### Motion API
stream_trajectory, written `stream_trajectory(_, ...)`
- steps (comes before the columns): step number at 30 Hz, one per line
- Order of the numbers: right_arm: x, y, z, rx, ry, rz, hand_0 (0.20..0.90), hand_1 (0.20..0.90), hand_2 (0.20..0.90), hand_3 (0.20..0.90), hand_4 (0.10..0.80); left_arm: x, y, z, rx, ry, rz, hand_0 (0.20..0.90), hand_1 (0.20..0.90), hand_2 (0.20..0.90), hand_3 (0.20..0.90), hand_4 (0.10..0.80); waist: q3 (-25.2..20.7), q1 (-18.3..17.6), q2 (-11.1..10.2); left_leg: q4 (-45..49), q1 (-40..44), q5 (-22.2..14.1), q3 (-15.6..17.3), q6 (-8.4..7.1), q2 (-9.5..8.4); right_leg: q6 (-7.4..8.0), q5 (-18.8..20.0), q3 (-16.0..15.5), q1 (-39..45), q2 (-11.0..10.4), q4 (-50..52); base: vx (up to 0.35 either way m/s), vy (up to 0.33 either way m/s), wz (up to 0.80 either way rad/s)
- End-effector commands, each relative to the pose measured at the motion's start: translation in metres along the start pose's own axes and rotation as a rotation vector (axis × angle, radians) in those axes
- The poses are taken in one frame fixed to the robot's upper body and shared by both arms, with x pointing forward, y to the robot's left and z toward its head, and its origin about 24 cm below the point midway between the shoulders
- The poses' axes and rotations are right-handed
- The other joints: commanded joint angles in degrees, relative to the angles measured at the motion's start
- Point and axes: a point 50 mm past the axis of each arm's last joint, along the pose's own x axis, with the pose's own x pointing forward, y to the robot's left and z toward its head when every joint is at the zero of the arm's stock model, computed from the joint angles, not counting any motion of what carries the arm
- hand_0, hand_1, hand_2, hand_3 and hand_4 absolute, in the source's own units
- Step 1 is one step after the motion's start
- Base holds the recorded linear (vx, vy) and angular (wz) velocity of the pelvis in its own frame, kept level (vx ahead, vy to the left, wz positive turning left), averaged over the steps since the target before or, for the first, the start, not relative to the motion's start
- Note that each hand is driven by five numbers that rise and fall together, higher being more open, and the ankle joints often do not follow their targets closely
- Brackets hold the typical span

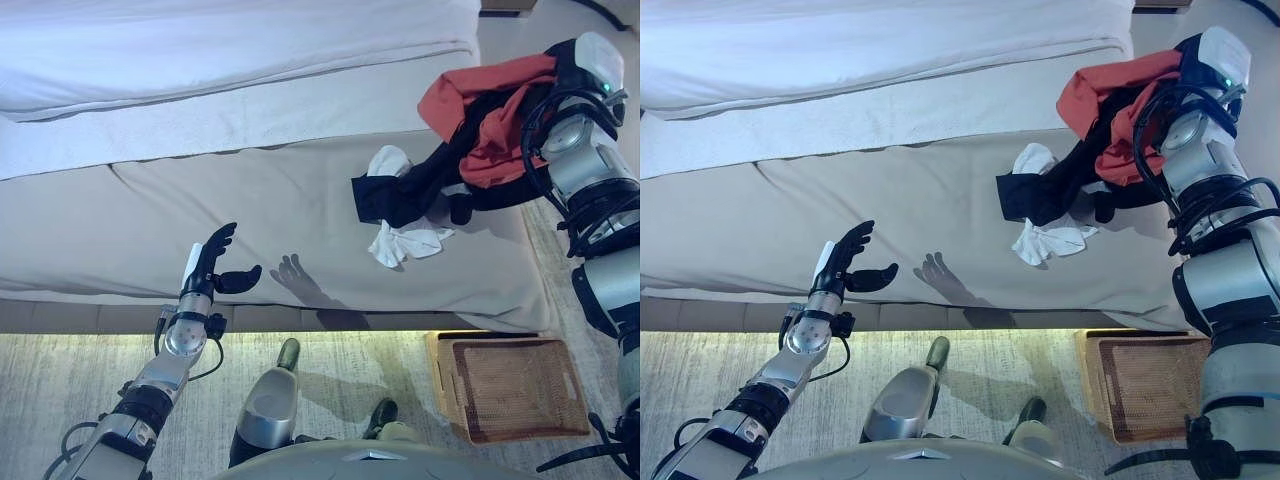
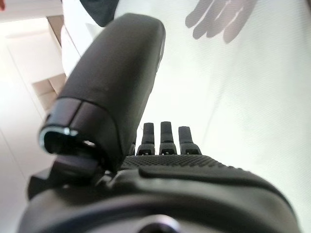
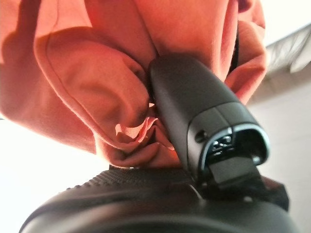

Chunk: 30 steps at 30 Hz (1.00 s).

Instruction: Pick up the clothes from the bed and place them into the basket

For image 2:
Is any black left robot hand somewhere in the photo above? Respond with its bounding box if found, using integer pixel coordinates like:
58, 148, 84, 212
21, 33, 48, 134
19, 13, 301, 233

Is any black garment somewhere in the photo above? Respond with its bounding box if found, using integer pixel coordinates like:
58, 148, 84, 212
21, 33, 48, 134
81, 0, 122, 27

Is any beige bed blanket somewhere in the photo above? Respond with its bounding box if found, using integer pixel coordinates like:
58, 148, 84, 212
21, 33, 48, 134
60, 0, 311, 233

